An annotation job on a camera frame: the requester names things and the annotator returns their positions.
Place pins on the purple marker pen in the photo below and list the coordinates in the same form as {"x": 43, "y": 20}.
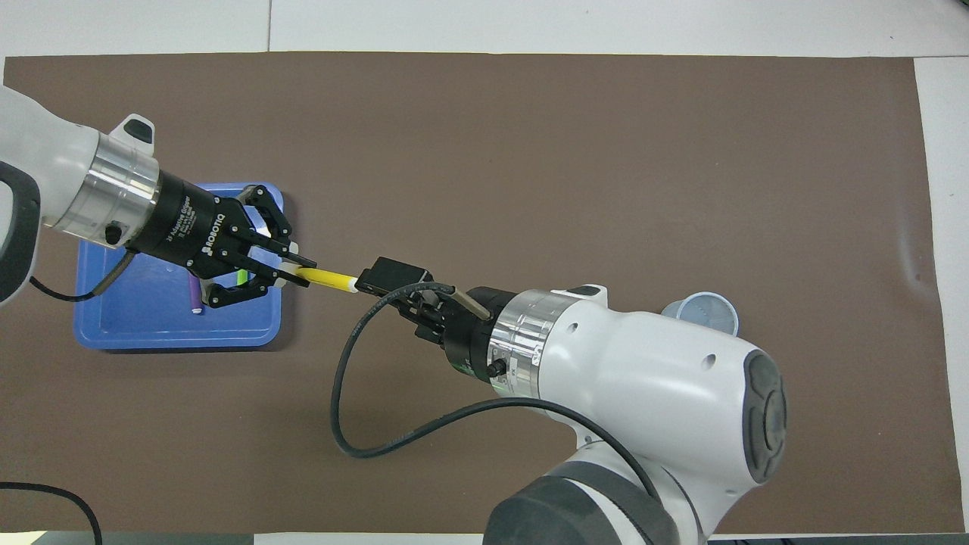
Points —
{"x": 195, "y": 297}

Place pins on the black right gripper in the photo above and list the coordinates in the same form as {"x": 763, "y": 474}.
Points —
{"x": 473, "y": 333}

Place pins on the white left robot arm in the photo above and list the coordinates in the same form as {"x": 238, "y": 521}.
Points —
{"x": 53, "y": 166}

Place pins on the translucent plastic cup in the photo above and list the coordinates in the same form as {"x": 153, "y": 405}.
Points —
{"x": 708, "y": 310}

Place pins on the brown table mat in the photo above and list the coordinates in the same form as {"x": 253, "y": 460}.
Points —
{"x": 530, "y": 151}

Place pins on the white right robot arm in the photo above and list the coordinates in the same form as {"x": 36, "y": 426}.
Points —
{"x": 643, "y": 378}

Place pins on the yellow marker pen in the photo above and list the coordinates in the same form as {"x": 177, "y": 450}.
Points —
{"x": 329, "y": 278}

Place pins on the green marker pen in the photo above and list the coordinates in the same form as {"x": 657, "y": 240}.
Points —
{"x": 242, "y": 278}

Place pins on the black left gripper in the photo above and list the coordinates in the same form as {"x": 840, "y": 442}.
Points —
{"x": 189, "y": 223}

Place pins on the blue plastic tray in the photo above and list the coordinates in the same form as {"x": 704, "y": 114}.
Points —
{"x": 151, "y": 322}

